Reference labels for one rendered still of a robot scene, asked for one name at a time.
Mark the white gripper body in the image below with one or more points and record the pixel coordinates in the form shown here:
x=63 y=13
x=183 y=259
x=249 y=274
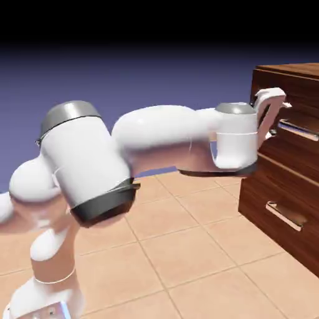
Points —
x=273 y=96

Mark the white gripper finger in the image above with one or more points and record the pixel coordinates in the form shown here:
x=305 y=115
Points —
x=287 y=104
x=270 y=134

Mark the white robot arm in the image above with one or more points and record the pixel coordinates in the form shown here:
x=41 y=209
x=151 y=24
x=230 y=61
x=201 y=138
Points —
x=84 y=154

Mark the dark wood drawer front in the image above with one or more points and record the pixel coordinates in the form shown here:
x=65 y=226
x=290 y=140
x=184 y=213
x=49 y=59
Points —
x=299 y=152
x=274 y=184

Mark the dark wood cabinet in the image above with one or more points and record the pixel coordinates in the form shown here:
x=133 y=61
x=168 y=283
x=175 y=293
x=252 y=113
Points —
x=286 y=174

